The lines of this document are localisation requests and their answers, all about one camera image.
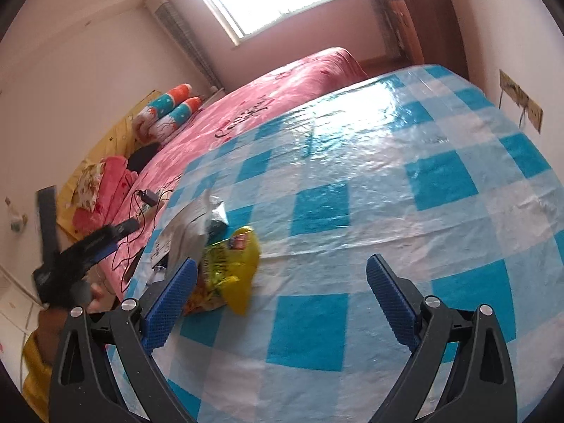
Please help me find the black cloth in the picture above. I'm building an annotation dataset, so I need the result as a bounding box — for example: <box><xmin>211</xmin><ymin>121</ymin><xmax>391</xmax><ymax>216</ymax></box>
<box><xmin>128</xmin><ymin>143</ymin><xmax>162</xmax><ymax>173</ymax></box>

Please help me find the blue white checked tablecloth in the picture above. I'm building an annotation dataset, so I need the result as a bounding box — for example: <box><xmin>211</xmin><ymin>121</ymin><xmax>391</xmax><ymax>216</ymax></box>
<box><xmin>103</xmin><ymin>64</ymin><xmax>564</xmax><ymax>423</ymax></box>

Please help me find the person's yellow garment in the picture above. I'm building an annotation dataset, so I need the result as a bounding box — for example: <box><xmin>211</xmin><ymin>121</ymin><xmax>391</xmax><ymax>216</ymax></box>
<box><xmin>22</xmin><ymin>332</ymin><xmax>56</xmax><ymax>422</ymax></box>

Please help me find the wall socket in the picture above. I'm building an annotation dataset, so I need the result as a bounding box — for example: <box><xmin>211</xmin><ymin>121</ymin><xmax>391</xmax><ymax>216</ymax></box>
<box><xmin>499</xmin><ymin>69</ymin><xmax>544</xmax><ymax>133</ymax></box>

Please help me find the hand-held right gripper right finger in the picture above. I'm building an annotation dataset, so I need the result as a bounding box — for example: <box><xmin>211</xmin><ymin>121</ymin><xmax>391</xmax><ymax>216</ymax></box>
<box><xmin>366</xmin><ymin>253</ymin><xmax>517</xmax><ymax>423</ymax></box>

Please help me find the black charger with cable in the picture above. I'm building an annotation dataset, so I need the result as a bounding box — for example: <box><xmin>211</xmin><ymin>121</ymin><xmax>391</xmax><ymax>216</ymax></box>
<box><xmin>110</xmin><ymin>187</ymin><xmax>178</xmax><ymax>294</ymax></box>

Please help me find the yellow wooden headboard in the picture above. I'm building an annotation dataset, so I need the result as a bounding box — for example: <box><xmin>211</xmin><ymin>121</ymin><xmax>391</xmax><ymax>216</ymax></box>
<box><xmin>57</xmin><ymin>90</ymin><xmax>162</xmax><ymax>235</ymax></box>

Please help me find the bed with pink sheet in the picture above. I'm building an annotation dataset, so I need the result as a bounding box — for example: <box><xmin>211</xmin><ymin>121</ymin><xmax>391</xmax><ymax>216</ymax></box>
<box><xmin>70</xmin><ymin>46</ymin><xmax>369</xmax><ymax>301</ymax></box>

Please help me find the pink folded blanket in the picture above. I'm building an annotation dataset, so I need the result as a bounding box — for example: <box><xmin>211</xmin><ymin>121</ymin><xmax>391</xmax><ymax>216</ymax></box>
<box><xmin>73</xmin><ymin>155</ymin><xmax>138</xmax><ymax>235</ymax></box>

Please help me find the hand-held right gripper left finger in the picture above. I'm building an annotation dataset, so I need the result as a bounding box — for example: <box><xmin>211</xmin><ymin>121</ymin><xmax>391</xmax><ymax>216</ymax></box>
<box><xmin>48</xmin><ymin>258</ymin><xmax>199</xmax><ymax>423</ymax></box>

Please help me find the person's left hand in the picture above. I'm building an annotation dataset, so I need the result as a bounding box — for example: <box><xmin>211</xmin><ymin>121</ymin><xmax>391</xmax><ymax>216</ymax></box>
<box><xmin>86</xmin><ymin>284</ymin><xmax>109</xmax><ymax>314</ymax></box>

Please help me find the yellow snack packet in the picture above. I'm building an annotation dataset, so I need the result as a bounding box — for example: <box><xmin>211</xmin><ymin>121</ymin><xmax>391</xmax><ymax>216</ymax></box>
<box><xmin>183</xmin><ymin>227</ymin><xmax>262</xmax><ymax>317</ymax></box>

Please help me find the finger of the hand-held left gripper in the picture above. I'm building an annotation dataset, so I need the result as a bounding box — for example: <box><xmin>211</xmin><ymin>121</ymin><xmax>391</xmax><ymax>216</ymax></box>
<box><xmin>86</xmin><ymin>243</ymin><xmax>119</xmax><ymax>268</ymax></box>
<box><xmin>106</xmin><ymin>217</ymin><xmax>139</xmax><ymax>241</ymax></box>

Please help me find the brown wooden wardrobe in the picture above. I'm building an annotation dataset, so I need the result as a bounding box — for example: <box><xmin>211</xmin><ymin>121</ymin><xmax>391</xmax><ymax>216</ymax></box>
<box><xmin>374</xmin><ymin>0</ymin><xmax>470</xmax><ymax>81</ymax></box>

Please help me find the black phone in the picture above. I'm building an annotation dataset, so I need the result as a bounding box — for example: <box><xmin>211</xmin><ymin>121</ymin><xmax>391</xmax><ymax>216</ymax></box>
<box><xmin>121</xmin><ymin>247</ymin><xmax>144</xmax><ymax>285</ymax></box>

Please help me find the small white green bottle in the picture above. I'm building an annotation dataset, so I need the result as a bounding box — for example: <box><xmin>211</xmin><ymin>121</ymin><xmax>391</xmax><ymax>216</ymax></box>
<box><xmin>6</xmin><ymin>198</ymin><xmax>28</xmax><ymax>234</ymax></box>

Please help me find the dark foil packet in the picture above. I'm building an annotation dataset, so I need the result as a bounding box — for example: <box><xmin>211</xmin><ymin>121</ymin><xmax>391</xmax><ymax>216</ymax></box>
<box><xmin>207</xmin><ymin>218</ymin><xmax>230</xmax><ymax>241</ymax></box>

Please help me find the floral pillow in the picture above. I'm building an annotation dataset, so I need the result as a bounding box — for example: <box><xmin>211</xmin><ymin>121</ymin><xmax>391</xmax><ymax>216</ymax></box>
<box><xmin>75</xmin><ymin>162</ymin><xmax>107</xmax><ymax>213</ymax></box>

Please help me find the grey white plastic bag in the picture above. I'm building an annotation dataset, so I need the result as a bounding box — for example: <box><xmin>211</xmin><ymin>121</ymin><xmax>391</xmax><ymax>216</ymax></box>
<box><xmin>150</xmin><ymin>189</ymin><xmax>228</xmax><ymax>283</ymax></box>

